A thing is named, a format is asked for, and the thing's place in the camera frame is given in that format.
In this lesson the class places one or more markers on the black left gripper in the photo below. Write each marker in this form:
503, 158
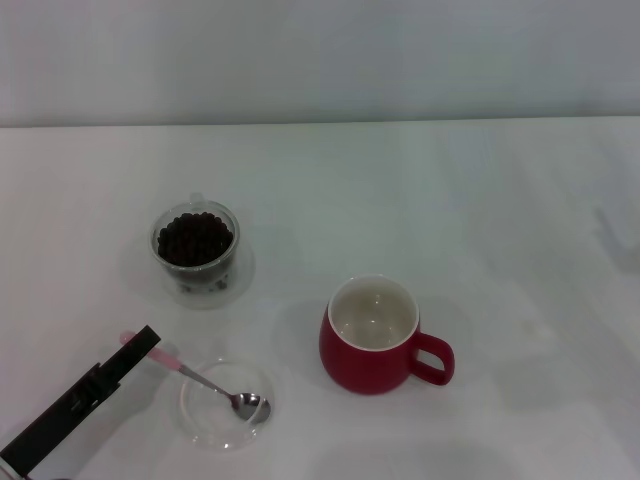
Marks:
60, 415

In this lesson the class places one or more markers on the red mug white inside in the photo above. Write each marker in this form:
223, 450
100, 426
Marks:
360, 370

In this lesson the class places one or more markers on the double-walled glass cup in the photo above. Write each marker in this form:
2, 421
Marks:
210, 294

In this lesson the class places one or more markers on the coffee bean pile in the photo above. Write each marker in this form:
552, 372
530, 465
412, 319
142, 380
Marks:
195, 240

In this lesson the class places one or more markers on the clear glass saucer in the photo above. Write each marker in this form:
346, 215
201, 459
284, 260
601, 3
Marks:
210, 431

